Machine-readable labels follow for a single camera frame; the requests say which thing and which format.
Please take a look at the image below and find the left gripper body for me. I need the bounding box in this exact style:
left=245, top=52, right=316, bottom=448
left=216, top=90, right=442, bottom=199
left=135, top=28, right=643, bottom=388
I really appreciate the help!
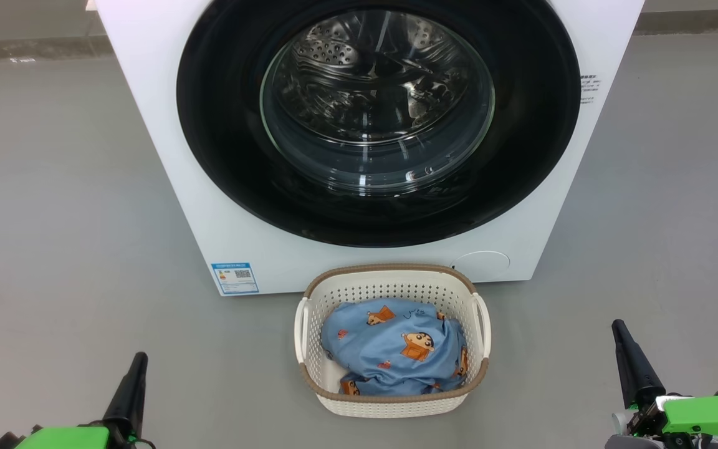
left=107, top=432, right=155, bottom=449

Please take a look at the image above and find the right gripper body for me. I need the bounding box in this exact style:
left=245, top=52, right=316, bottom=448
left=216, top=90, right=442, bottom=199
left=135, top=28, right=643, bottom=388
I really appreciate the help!
left=611, top=393, right=684, bottom=441

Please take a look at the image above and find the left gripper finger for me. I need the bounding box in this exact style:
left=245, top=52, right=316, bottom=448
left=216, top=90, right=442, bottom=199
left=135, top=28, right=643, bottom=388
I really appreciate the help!
left=102, top=352, right=149, bottom=440

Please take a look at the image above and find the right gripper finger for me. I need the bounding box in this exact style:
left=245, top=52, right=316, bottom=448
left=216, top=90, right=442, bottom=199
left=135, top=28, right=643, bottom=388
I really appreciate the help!
left=611, top=319, right=666, bottom=410

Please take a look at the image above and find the dark round glass washer door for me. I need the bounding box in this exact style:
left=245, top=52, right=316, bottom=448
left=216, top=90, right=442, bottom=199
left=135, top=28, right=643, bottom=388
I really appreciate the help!
left=176, top=0, right=582, bottom=248

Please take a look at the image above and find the white front-load washing machine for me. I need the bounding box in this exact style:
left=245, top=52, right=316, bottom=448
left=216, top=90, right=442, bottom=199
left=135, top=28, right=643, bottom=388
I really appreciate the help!
left=94, top=0, right=645, bottom=297

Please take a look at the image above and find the blue energy label sticker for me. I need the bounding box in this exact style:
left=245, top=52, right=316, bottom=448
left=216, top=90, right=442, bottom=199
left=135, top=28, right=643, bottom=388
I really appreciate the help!
left=211, top=262, right=259, bottom=295

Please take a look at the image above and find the round white filter cover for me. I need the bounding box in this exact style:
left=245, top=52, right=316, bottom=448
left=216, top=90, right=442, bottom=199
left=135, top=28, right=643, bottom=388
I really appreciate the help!
left=451, top=251, right=510, bottom=278

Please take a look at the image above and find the cream laundry basket brown rim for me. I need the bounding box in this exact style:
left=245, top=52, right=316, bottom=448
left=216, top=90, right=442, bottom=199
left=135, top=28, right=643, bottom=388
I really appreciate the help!
left=294, top=264, right=492, bottom=417

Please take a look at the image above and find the green right camera mount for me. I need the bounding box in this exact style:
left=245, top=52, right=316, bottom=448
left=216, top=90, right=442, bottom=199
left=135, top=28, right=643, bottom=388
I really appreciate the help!
left=663, top=396, right=718, bottom=442

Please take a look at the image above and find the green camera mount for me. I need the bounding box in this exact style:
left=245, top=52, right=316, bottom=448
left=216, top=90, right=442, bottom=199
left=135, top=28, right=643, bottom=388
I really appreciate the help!
left=15, top=426, right=110, bottom=449
left=663, top=396, right=718, bottom=442

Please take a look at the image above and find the green left camera mount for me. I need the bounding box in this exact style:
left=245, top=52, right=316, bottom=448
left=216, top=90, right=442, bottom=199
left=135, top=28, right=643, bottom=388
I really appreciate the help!
left=15, top=426, right=110, bottom=449

